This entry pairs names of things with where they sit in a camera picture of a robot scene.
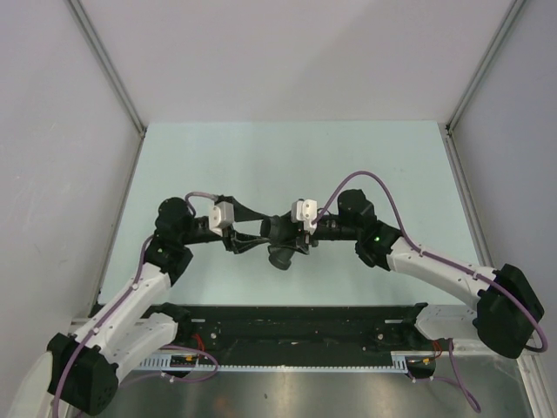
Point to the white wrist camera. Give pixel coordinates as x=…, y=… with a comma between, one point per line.
x=305, y=211
x=220, y=217

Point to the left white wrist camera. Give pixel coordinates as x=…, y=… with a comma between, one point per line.
x=220, y=217

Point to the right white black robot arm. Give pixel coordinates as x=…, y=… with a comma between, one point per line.
x=507, y=308

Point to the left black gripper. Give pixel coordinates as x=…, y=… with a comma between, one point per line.
x=239, y=241

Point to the white slotted cable duct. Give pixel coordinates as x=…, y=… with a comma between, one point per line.
x=172, y=363

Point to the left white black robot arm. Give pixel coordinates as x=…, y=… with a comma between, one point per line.
x=89, y=365

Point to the black threaded coupling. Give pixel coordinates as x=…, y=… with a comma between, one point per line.
x=270, y=228

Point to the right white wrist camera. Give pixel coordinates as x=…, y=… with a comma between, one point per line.
x=305, y=211

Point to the black pipe tee fitting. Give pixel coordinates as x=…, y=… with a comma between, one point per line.
x=280, y=252

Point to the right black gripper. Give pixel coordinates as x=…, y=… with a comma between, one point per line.
x=301, y=245

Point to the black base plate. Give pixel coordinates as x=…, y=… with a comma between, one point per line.
x=301, y=336

